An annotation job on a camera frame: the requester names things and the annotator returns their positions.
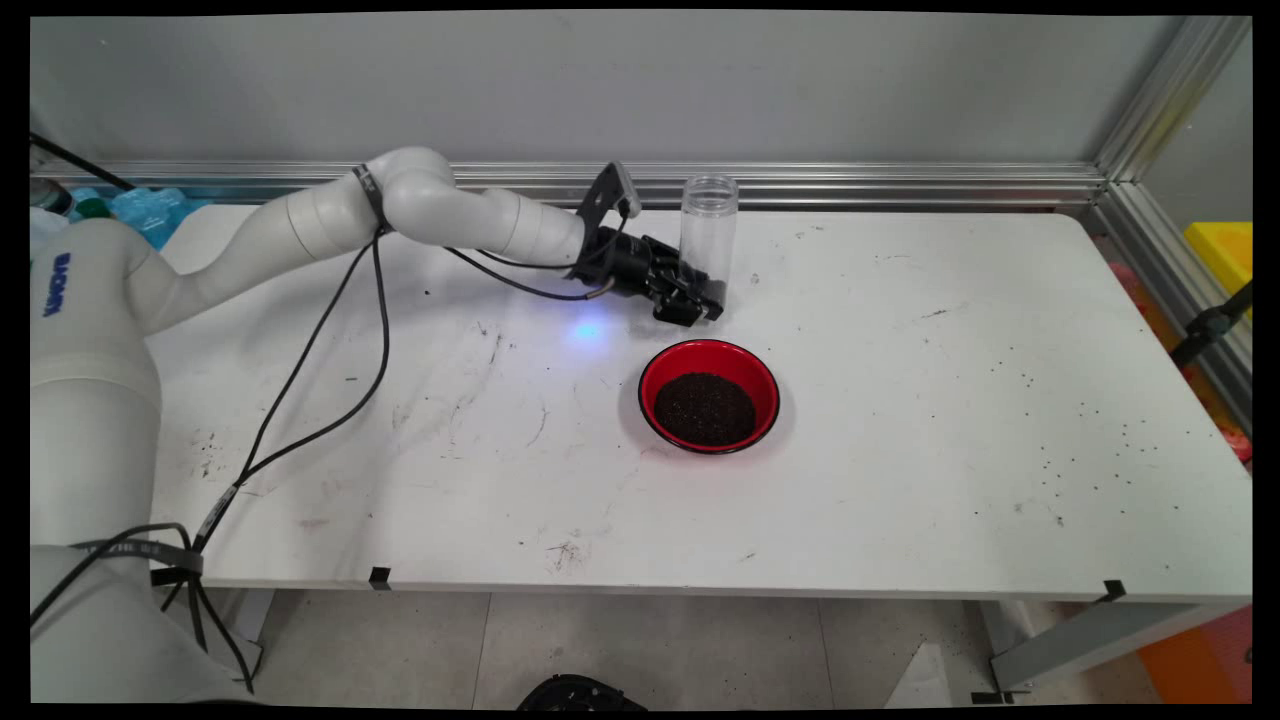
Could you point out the blue plastic bag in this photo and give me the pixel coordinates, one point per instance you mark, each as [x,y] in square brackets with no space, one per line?
[150,210]

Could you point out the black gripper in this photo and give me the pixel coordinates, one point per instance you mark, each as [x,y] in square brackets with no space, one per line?
[620,265]

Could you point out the clear plastic jar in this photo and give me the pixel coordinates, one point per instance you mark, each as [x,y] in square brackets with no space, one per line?
[710,220]

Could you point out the orange plastic object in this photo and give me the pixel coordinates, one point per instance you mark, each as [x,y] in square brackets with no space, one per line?
[1200,655]

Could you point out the black round floor object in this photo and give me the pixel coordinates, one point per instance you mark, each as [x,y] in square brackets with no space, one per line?
[580,693]

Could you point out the red bowl black rim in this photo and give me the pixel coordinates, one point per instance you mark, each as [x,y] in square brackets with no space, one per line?
[660,375]

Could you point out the black seeds heap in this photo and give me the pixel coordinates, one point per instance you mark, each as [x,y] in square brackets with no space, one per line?
[705,410]

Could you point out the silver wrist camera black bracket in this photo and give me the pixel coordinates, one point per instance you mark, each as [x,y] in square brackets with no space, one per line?
[600,200]

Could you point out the grey table leg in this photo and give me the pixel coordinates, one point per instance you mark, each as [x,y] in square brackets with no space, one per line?
[1090,640]
[250,625]

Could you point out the aluminium frame post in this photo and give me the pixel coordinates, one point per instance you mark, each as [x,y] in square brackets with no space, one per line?
[1170,95]

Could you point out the yellow plastic box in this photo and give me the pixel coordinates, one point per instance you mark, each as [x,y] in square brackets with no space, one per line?
[1225,255]

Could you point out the black tape marker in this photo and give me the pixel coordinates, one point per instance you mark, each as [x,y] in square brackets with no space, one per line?
[380,578]
[1113,591]

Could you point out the aluminium frame rail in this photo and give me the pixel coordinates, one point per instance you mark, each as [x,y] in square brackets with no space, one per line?
[1150,250]
[900,185]

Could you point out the green bottle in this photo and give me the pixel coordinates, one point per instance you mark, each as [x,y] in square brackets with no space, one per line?
[92,208]

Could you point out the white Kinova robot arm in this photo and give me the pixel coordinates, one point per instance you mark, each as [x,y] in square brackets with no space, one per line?
[320,215]

